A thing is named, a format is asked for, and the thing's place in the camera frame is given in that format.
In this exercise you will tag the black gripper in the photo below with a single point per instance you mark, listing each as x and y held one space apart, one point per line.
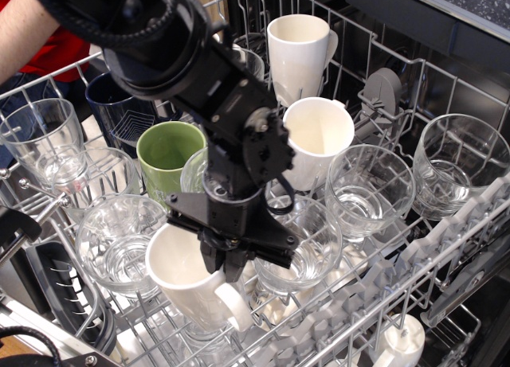
232 232

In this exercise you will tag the white mug front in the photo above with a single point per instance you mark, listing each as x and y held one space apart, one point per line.
174 262

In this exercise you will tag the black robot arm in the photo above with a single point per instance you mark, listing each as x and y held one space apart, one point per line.
171 50

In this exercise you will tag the person forearm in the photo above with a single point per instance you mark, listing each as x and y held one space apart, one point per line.
25 27

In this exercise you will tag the white cup middle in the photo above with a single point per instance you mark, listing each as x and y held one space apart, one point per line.
319 129

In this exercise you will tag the clear glass front centre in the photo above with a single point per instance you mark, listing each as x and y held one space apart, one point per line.
319 251

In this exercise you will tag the clear glass front left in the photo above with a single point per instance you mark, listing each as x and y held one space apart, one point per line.
112 241

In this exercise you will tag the grey plastic tine row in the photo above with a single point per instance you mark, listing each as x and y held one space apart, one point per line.
388 281

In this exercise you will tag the green ceramic mug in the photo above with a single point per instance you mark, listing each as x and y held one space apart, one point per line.
163 151

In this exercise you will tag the black plastic basket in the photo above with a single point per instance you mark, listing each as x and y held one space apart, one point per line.
71 300

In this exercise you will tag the clear glass right middle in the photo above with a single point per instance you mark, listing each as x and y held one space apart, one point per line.
368 188

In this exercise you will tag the clear glass left middle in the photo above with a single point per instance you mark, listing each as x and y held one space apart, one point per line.
94 175

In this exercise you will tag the navy blue mug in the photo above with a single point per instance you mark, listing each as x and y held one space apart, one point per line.
123 118

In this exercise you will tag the tall clear glass back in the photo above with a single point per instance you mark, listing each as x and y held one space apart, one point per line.
250 60

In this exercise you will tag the white rack roller wheel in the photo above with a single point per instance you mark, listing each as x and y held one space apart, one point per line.
401 343

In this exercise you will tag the black clamp with screw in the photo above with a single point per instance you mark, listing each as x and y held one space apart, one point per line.
28 228

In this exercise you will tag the clear glass far left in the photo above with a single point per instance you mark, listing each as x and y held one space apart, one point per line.
42 136

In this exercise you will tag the tall white mug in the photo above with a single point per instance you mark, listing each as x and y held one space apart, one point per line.
300 48

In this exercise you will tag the grey plastic rack clip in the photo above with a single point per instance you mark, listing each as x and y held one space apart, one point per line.
381 94

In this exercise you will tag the clear glass far right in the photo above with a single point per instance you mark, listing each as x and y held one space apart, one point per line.
457 157

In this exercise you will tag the red shirt torso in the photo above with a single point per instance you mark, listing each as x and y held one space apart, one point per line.
61 49

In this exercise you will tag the grey wire dishwasher rack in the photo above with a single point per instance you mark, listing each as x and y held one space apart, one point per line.
444 67

